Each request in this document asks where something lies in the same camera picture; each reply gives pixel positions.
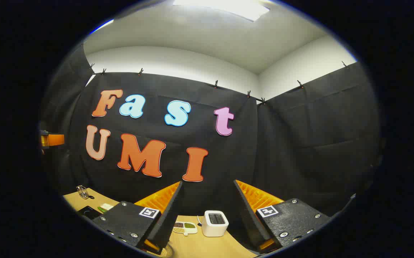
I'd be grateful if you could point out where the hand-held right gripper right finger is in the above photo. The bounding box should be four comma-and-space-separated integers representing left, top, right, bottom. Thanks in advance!
233, 179, 333, 255

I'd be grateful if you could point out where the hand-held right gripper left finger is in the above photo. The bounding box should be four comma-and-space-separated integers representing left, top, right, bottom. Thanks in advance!
92, 180, 183, 255

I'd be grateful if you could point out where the black induction cooktop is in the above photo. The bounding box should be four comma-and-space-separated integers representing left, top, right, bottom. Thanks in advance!
77, 206, 102, 220

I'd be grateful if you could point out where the white divided dish of beans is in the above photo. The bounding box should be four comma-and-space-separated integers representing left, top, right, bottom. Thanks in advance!
173, 221, 198, 236

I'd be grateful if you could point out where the white toaster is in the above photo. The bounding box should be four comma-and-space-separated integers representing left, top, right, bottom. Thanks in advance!
202, 210, 229, 237

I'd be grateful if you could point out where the black backdrop cloth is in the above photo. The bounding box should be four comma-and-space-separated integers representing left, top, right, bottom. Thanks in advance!
39, 45, 385, 230

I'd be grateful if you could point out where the row of black cloth clips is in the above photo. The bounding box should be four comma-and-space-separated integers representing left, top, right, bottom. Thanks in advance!
90, 61, 349, 106

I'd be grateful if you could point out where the wire utensil holder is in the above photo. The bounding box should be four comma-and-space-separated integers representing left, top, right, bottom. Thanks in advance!
76, 185, 95, 200

